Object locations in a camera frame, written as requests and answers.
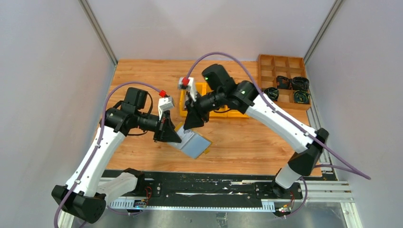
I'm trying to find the black coiled strap upper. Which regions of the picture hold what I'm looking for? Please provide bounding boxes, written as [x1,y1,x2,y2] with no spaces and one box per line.
[276,76,290,90]

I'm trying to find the black coiled strap left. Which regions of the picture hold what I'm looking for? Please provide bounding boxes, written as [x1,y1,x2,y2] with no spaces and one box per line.
[262,87,279,102]

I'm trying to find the aluminium frame rail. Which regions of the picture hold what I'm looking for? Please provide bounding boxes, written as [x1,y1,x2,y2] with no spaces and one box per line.
[57,176,363,228]

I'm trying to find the wooden compartment tray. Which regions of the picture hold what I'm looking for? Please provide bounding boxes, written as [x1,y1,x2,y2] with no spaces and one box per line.
[257,54,311,111]

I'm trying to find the yellow three-compartment bin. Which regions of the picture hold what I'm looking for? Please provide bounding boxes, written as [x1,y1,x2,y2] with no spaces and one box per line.
[179,83,249,118]

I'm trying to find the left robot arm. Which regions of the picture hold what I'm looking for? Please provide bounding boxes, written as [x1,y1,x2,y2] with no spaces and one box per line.
[51,87,182,224]

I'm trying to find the black green coiled strap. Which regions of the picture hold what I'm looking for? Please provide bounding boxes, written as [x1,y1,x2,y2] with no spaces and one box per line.
[294,90,311,105]

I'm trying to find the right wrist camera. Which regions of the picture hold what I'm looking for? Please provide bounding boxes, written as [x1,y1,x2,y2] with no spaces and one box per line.
[178,76,198,102]

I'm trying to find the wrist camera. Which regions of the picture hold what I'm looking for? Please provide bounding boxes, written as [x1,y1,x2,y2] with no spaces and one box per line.
[158,96,174,120]
[178,76,198,102]

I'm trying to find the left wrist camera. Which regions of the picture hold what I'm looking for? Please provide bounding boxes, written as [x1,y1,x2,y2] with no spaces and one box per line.
[158,96,174,120]

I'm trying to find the black coiled strap right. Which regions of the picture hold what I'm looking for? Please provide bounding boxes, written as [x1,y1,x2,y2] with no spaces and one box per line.
[290,76,310,91]

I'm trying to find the white VIP credit card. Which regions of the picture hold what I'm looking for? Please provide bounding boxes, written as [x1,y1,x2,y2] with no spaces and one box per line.
[168,126,196,150]

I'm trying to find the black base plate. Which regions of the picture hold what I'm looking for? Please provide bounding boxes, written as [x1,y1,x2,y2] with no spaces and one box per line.
[110,172,336,209]

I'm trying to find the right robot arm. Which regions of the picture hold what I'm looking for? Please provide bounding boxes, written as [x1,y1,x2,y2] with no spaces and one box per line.
[178,64,329,193]

